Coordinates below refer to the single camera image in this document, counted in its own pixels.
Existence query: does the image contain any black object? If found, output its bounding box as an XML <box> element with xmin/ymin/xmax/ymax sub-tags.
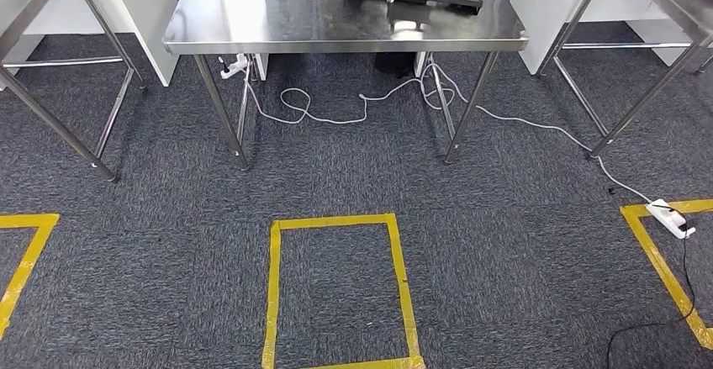
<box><xmin>374</xmin><ymin>51</ymin><xmax>416</xmax><ymax>78</ymax></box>

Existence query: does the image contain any white power strip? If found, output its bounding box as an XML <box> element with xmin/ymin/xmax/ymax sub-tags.
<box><xmin>219</xmin><ymin>53</ymin><xmax>250</xmax><ymax>81</ymax></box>

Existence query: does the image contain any yellow floor tape square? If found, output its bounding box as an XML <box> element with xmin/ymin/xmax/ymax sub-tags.
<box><xmin>0</xmin><ymin>213</ymin><xmax>61</xmax><ymax>340</ymax></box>
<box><xmin>620</xmin><ymin>199</ymin><xmax>713</xmax><ymax>352</ymax></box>
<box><xmin>260</xmin><ymin>213</ymin><xmax>426</xmax><ymax>369</ymax></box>

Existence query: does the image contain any white power adapter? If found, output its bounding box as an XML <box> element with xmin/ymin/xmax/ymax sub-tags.
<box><xmin>645</xmin><ymin>198</ymin><xmax>697</xmax><ymax>240</ymax></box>

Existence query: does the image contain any white cable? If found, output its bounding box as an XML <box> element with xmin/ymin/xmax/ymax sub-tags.
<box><xmin>245</xmin><ymin>62</ymin><xmax>463</xmax><ymax>126</ymax></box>
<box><xmin>423</xmin><ymin>62</ymin><xmax>652</xmax><ymax>203</ymax></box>

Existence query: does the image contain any black floor cable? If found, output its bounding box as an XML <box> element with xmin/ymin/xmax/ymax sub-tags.
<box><xmin>605</xmin><ymin>224</ymin><xmax>697</xmax><ymax>369</ymax></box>

